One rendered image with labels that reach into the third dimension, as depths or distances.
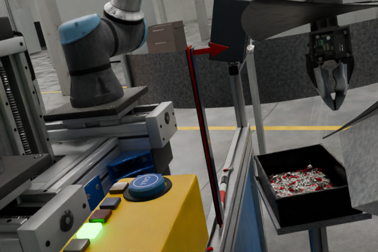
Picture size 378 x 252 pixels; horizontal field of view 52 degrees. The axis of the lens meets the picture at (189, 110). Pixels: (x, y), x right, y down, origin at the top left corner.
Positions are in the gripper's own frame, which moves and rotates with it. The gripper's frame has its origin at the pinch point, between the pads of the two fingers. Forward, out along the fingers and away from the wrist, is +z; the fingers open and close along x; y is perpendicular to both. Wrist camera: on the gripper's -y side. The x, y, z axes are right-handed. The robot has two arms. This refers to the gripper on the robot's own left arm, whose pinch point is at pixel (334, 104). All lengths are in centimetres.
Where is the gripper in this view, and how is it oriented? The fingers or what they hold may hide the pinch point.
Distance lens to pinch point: 82.9
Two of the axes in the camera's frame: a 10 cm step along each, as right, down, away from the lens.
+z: 1.1, 9.9, -0.2
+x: 9.6, -1.1, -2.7
